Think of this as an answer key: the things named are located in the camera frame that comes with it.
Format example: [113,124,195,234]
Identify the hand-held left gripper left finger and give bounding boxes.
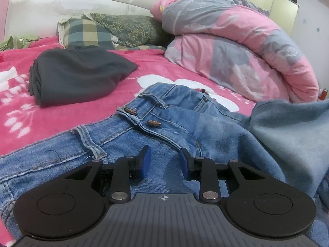
[61,145,152,203]

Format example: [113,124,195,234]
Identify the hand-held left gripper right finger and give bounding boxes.
[179,148,268,203]

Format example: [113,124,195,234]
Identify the blue denim jeans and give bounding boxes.
[0,82,329,247]

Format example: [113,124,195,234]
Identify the dark grey folded cloth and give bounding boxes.
[28,46,139,107]

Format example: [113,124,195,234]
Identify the pink floral blanket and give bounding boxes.
[0,36,257,157]

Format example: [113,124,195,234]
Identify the pink and grey quilt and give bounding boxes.
[150,0,320,103]

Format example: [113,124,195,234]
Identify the green floral pillow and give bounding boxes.
[82,13,175,48]

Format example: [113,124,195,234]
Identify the plaid pillow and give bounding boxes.
[57,18,117,49]

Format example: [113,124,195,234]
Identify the pink and white headboard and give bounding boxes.
[0,0,191,44]

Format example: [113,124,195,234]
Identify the green crumpled cloth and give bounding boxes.
[0,34,40,52]

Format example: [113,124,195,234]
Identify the pale yellow wardrobe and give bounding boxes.
[222,0,300,38]

